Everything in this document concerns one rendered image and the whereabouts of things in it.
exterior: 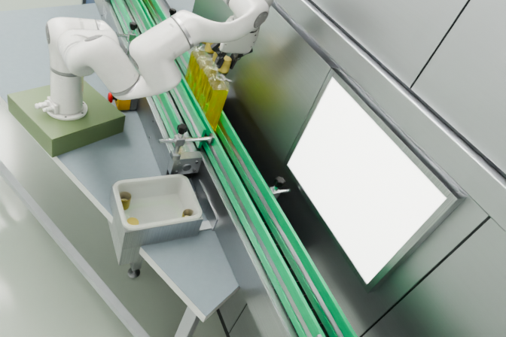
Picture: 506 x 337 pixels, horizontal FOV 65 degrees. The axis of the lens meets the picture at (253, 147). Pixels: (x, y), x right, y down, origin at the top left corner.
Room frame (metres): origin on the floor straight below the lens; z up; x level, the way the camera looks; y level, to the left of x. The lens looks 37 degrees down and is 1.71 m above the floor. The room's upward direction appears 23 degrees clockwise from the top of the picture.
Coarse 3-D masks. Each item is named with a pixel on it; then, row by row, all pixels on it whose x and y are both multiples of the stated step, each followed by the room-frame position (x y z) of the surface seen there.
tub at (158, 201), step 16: (160, 176) 0.83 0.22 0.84; (176, 176) 0.86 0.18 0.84; (128, 192) 0.76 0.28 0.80; (144, 192) 0.79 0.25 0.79; (160, 192) 0.82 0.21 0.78; (176, 192) 0.86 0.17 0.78; (192, 192) 0.82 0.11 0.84; (128, 208) 0.73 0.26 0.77; (144, 208) 0.75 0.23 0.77; (160, 208) 0.78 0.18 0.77; (176, 208) 0.80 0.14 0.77; (192, 208) 0.79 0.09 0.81; (128, 224) 0.63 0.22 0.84; (144, 224) 0.65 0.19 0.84; (160, 224) 0.67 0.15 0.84
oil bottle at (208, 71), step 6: (210, 66) 1.12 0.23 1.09; (204, 72) 1.11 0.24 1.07; (210, 72) 1.09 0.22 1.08; (216, 72) 1.10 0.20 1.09; (204, 78) 1.10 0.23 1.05; (204, 84) 1.09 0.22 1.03; (198, 90) 1.12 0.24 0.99; (204, 90) 1.09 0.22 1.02; (198, 96) 1.11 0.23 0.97; (198, 102) 1.10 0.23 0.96
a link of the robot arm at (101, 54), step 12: (96, 36) 0.77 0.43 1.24; (72, 48) 0.75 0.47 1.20; (84, 48) 0.74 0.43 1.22; (96, 48) 0.75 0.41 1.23; (108, 48) 0.76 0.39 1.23; (120, 48) 0.80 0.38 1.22; (72, 60) 0.74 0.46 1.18; (84, 60) 0.74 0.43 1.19; (96, 60) 0.74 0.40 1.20; (108, 60) 0.76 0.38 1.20; (120, 60) 0.78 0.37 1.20; (72, 72) 0.76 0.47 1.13; (84, 72) 0.78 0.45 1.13; (96, 72) 0.75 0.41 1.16; (108, 72) 0.75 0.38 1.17; (120, 72) 0.77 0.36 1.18; (132, 72) 0.80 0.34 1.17; (108, 84) 0.76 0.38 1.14; (120, 84) 0.77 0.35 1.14; (132, 84) 0.79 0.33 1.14
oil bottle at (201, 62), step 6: (198, 60) 1.15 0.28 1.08; (204, 60) 1.14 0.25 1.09; (210, 60) 1.15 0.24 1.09; (198, 66) 1.14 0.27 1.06; (204, 66) 1.13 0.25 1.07; (198, 72) 1.13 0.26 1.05; (192, 78) 1.15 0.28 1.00; (198, 78) 1.13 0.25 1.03; (192, 84) 1.15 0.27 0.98; (198, 84) 1.13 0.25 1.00; (192, 90) 1.14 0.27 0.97
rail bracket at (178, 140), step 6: (180, 126) 0.88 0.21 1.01; (186, 126) 0.89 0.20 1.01; (180, 132) 0.87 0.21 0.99; (174, 138) 0.87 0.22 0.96; (180, 138) 0.88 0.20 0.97; (186, 138) 0.90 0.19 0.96; (192, 138) 0.91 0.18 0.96; (198, 138) 0.92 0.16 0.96; (204, 138) 0.93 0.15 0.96; (210, 138) 0.94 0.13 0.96; (180, 144) 0.87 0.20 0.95; (174, 150) 0.88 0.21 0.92; (174, 156) 0.87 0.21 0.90; (180, 156) 0.88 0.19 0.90
